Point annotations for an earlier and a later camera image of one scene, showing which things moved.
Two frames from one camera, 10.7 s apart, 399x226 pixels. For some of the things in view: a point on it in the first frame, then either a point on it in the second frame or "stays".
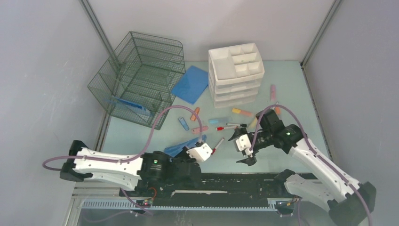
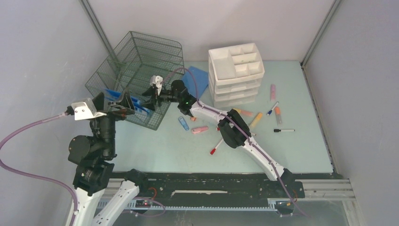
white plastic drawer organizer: (235, 74) stays
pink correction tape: (196, 130) stays
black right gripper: (238, 131) -> (151, 105)
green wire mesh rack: (139, 78) stays
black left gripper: (191, 160) -> (127, 108)
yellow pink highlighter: (237, 110) stays
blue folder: (173, 150) -> (111, 95)
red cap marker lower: (214, 149) stays
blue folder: (191, 85) stays
